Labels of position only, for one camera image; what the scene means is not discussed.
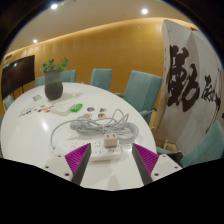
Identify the small grey card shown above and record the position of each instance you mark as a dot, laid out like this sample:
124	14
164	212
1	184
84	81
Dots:
37	97

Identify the group of teal chairs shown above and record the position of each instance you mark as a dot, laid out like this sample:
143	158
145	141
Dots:
143	90

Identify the white power strip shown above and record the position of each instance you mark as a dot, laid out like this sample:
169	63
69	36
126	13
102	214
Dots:
101	153

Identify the green plant in dark vase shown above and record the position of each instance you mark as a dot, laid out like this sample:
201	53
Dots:
53	86

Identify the black wall television screen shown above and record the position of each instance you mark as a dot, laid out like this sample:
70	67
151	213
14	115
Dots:
18	75

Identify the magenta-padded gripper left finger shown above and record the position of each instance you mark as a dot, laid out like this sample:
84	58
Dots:
78	160

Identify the round colourful badge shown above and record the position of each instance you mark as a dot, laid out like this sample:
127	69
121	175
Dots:
103	109
87	115
90	109
102	115

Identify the white calligraphy folding screen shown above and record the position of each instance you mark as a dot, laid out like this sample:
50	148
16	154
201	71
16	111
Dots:
186	100

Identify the row of colourful stickers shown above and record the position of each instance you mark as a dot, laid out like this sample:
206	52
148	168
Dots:
43	108

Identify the flat white box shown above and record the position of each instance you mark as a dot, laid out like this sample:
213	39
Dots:
62	108

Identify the group of round ceiling lights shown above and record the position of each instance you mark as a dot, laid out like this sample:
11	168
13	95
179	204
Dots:
144	11

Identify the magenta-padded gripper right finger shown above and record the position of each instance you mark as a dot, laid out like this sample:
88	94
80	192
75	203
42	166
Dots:
146	160

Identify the small pinkish white charger block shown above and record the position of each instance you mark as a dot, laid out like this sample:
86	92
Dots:
110	140

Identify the small green object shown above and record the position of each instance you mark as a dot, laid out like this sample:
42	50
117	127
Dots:
76	107

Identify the large teal upholstered chair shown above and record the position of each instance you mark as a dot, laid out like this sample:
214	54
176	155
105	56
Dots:
208	146

